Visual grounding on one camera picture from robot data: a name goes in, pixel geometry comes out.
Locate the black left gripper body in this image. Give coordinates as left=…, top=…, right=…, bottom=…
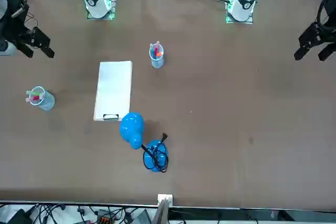
left=318, top=8, right=336, bottom=44

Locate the tan clipboard with metal clip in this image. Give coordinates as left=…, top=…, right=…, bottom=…
left=93, top=60, right=133, bottom=122

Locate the blue gooseneck desk lamp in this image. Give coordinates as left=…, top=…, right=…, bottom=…
left=119, top=112, right=170, bottom=174

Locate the white paper sheet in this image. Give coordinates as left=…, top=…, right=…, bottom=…
left=93, top=61, right=133, bottom=120

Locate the aluminium frame post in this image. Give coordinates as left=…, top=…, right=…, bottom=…
left=151, top=194, right=174, bottom=224

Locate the orange and black device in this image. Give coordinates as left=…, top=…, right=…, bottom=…
left=96, top=209, right=117, bottom=224

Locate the green highlighter pen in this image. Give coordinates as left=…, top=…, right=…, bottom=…
left=26, top=90, right=45, bottom=98

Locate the translucent pen cup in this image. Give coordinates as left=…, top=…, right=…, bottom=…
left=25, top=86, right=56, bottom=111
left=149, top=40, right=165, bottom=69

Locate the black lamp power cable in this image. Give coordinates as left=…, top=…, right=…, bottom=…
left=141, top=132, right=170, bottom=174

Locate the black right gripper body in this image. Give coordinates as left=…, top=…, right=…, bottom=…
left=2, top=0, right=35, bottom=44

